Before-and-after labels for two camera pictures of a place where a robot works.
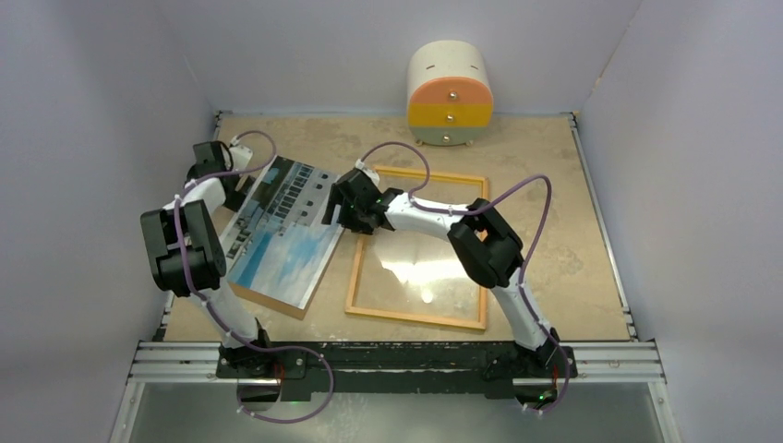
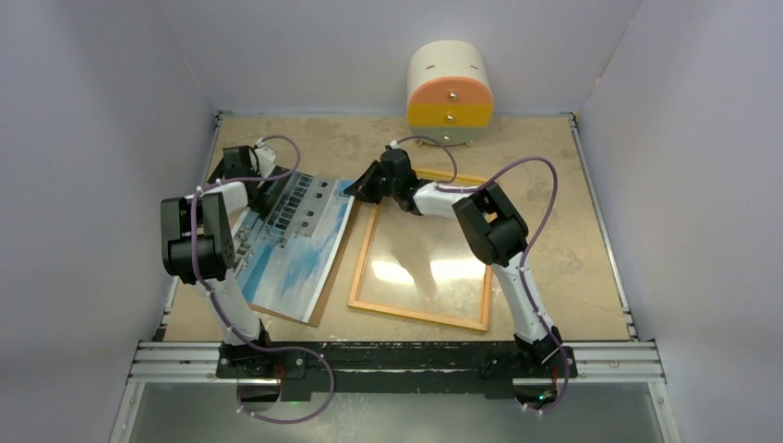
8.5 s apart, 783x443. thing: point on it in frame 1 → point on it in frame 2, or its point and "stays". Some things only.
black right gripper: [339, 198] → [363, 187]
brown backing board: [297, 314] → [316, 309]
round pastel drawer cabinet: [449, 93] stays
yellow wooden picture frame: [378, 170] stays
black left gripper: [237, 195] → [262, 189]
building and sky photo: [279, 245] stays
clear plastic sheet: [404, 277] stays
